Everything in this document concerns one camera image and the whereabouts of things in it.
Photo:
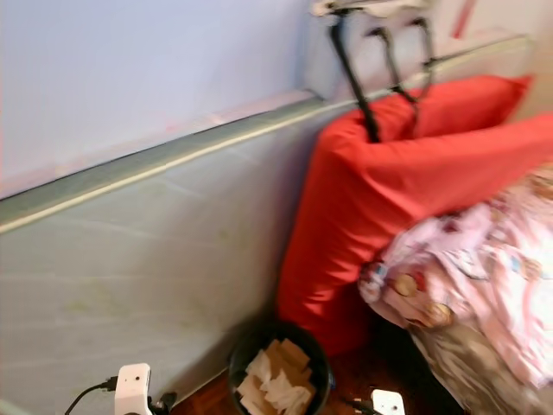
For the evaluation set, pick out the beige crumpled paper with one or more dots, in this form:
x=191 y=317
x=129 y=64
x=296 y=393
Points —
x=276 y=380

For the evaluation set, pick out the grey upright mattress with trim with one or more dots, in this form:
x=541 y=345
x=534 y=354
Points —
x=138 y=285

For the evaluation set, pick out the black waste bin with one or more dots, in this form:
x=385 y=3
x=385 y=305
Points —
x=324 y=372

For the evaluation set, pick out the thick red mattress cushion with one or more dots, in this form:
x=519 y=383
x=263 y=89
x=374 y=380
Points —
x=371 y=216

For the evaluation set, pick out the bed with floral beige sheet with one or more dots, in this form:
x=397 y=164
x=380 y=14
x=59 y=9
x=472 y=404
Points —
x=475 y=372

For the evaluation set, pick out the pink cartoon print blanket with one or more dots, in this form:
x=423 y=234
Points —
x=475 y=268

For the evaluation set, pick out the red cushion with flanged edge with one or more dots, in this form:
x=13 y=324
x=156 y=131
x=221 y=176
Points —
x=467 y=99

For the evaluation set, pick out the red hanging tassel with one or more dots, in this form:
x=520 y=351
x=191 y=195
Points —
x=463 y=17

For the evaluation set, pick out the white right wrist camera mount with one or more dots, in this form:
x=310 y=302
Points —
x=389 y=404

